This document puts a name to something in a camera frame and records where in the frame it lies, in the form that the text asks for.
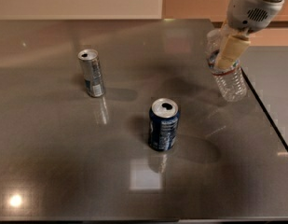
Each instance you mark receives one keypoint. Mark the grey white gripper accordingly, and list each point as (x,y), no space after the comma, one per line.
(250,12)

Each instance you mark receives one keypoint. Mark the clear plastic water bottle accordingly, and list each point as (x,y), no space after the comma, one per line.
(230,81)

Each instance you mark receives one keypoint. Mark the blue soda can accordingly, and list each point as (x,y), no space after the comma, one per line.
(164,117)

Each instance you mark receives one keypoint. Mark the slim silver energy drink can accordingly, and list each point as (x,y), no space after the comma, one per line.
(92,72)

